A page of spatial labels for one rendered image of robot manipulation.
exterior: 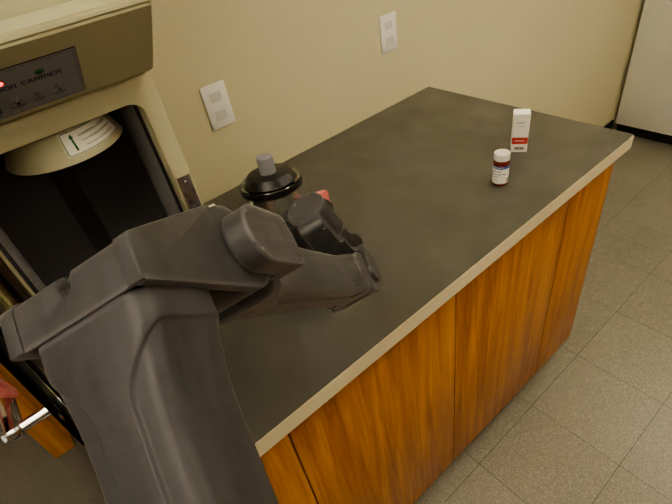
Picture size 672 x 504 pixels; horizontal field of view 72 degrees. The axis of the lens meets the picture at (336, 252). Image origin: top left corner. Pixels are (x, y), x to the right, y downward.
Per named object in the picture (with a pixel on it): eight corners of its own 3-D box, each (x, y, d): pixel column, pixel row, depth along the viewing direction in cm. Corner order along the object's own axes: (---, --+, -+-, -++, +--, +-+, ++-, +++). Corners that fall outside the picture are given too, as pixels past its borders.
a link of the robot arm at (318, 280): (122, 359, 28) (269, 272, 25) (89, 275, 29) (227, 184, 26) (334, 316, 69) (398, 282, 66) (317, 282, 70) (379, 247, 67)
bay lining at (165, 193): (50, 289, 95) (-71, 129, 73) (165, 228, 106) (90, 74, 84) (84, 355, 79) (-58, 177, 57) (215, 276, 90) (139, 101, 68)
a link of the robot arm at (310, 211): (332, 312, 66) (384, 284, 65) (287, 273, 58) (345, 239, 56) (315, 254, 75) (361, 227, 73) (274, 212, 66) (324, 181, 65)
